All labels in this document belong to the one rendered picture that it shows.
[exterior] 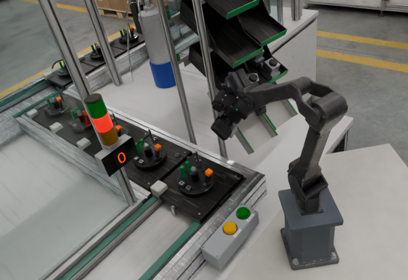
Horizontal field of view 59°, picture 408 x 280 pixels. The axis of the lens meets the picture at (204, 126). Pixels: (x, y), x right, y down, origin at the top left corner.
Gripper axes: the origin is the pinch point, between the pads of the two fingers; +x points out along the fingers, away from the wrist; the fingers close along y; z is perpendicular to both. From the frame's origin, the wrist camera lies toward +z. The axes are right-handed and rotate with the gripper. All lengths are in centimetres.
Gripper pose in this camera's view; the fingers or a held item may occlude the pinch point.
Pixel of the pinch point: (223, 119)
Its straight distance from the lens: 118.7
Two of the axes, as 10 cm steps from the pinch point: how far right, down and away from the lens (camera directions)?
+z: -7.2, -6.7, -1.7
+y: -5.0, 6.7, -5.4
